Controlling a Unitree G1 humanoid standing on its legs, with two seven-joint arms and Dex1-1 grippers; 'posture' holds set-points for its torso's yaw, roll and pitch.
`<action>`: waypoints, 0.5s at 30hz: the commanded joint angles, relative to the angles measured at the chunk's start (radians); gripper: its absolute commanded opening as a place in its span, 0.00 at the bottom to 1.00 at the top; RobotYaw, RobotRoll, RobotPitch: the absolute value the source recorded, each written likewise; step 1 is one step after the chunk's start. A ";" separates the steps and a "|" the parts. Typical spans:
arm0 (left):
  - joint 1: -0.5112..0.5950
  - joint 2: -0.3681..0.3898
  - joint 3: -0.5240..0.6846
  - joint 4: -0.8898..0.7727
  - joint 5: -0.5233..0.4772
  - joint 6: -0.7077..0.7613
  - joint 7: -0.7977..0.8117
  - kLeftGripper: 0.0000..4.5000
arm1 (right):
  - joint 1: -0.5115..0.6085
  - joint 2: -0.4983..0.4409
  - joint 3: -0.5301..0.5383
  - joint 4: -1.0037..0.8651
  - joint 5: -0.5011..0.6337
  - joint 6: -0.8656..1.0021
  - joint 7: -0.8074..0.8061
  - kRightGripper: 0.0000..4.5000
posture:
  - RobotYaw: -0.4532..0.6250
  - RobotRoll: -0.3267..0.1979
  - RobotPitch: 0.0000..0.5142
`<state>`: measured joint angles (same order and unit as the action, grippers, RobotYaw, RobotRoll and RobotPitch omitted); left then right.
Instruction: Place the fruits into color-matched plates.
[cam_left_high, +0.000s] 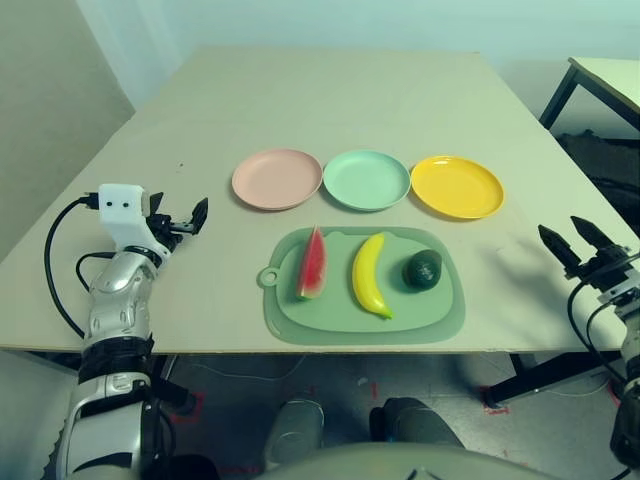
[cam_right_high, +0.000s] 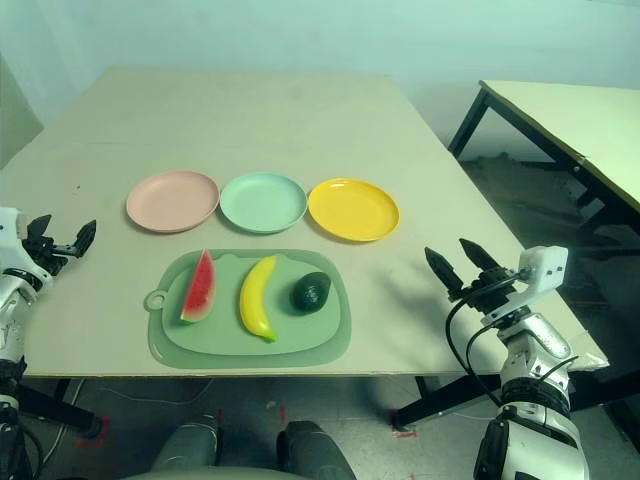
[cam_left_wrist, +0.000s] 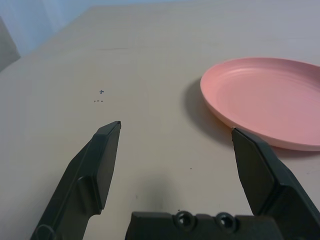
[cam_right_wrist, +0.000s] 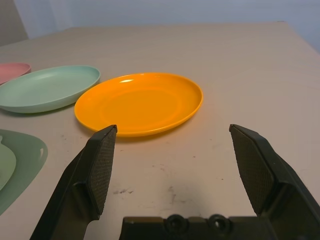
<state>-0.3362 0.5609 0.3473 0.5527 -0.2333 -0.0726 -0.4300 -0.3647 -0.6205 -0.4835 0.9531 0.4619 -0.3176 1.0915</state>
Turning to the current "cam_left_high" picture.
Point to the mint green plate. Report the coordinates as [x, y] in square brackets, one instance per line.
[367, 177]

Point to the yellow banana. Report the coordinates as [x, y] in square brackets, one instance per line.
[365, 280]

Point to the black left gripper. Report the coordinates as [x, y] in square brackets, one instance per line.
[167, 227]

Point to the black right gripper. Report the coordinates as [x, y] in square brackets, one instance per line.
[607, 270]

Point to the red watermelon slice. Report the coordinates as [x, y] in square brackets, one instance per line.
[314, 265]

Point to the grey robot left leg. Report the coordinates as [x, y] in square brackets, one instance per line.
[295, 435]

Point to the green silicone cutting mat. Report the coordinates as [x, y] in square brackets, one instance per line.
[335, 320]

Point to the side table with black frame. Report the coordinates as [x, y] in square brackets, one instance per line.
[615, 75]

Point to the dark green avocado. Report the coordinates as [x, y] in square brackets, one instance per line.
[422, 270]

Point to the grey robot leg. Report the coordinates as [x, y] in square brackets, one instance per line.
[412, 425]
[295, 435]

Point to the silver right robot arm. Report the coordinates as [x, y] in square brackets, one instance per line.
[631, 345]

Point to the grey robot right leg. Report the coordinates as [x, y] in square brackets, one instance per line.
[412, 425]

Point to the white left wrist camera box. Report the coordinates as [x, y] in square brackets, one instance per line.
[120, 210]

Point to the yellow plate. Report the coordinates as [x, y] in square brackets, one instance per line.
[457, 186]

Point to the pink plate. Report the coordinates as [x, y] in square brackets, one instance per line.
[277, 177]

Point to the grey robot torso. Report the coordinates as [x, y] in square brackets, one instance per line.
[375, 465]

